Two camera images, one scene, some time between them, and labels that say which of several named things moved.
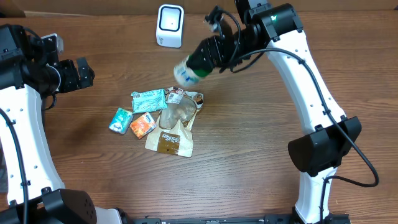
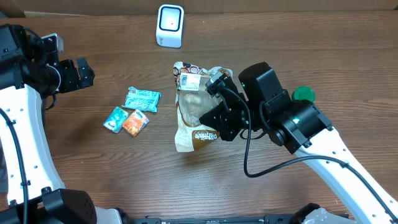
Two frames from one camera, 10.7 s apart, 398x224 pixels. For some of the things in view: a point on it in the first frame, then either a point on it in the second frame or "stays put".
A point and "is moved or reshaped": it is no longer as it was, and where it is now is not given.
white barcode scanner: [170, 23] stays put
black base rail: [270, 218] stays put
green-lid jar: [186, 76] is moved or reshaped
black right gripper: [209, 47] -> [223, 122]
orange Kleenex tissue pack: [143, 126] -> [135, 122]
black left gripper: [78, 74] stays put
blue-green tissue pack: [121, 121] is moved or reshaped
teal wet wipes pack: [148, 101] is moved or reshaped
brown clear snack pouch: [171, 134] -> [193, 100]
